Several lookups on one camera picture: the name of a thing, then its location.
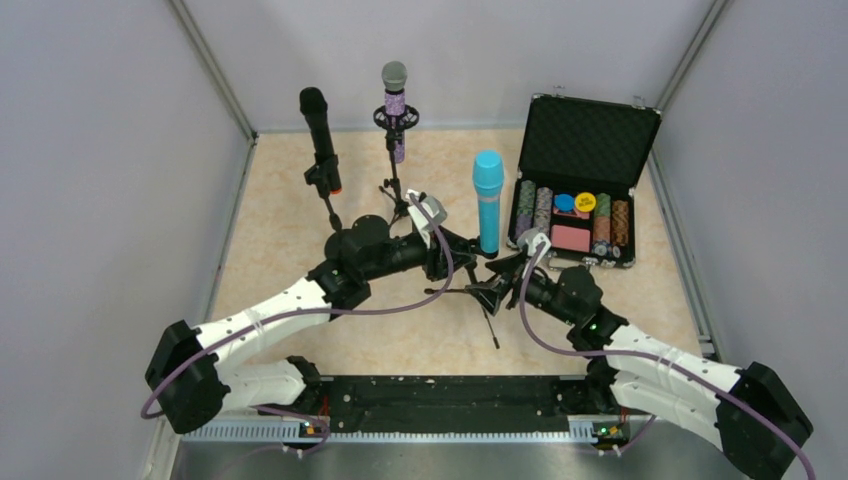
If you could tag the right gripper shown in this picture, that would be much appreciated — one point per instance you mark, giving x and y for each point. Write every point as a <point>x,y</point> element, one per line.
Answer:
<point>515,273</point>

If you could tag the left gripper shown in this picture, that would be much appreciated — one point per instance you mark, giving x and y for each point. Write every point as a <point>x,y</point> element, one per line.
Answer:
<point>436,255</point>

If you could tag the black tripod stand with clip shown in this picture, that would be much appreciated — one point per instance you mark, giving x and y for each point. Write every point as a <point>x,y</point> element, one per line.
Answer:
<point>470,267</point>

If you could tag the teal toy microphone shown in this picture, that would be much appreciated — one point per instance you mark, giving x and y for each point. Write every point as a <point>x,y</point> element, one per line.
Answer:
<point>488,181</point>

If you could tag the black tripod shock-mount stand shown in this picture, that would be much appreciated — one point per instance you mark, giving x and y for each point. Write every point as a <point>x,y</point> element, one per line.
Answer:
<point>391,187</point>

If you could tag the purple glitter microphone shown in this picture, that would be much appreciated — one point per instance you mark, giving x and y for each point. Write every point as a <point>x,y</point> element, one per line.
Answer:
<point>394,76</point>

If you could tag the black microphone orange end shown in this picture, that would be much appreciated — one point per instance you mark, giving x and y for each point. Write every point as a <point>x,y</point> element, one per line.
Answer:
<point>314,108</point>

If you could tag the black round-base mic stand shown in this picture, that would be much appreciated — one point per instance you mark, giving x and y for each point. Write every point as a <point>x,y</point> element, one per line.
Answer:
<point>324,176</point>

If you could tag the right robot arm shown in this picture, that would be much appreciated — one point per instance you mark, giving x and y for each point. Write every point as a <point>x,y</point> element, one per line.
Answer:
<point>747,413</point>

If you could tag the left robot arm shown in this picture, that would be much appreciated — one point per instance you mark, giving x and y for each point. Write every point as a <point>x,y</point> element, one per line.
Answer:
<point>198,372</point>

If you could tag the red playing card deck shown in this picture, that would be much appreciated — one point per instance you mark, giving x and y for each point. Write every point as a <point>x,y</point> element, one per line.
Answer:
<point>570,238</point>

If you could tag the purple poker chip stack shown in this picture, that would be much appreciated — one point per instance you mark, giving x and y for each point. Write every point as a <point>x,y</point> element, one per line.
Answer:
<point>525,208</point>

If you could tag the blue orange poker chip stack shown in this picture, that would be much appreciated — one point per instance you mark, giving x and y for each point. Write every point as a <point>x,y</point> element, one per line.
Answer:
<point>543,210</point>

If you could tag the blue dealer chip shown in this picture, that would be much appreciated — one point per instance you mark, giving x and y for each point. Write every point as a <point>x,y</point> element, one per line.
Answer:
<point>564,203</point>

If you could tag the yellow dealer chip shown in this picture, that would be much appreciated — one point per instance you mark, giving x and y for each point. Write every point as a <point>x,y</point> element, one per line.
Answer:
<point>585,202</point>

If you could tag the green poker chip stack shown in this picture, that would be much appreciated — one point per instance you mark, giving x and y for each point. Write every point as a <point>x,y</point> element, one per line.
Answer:
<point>601,228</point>

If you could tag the brown poker chip stack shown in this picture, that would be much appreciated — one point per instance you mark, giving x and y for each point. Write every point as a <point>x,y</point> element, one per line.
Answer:
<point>620,223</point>

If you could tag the black poker chip case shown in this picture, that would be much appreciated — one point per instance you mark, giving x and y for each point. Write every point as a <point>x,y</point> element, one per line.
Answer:
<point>575,145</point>

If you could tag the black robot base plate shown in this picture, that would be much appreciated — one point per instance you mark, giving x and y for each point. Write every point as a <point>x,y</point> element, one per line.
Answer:
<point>454,404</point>

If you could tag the white cable duct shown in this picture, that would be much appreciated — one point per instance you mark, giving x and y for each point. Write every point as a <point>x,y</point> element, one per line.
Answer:
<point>307,433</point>

